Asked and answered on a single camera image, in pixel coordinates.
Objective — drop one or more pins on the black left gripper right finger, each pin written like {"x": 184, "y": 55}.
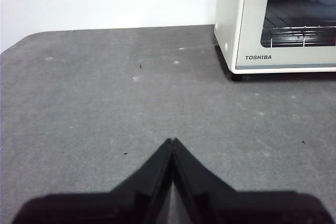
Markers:
{"x": 249, "y": 208}

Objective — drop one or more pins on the white Toshiba toaster oven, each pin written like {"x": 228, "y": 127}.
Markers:
{"x": 225, "y": 11}

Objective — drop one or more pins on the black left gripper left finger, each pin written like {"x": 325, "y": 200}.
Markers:
{"x": 105, "y": 208}

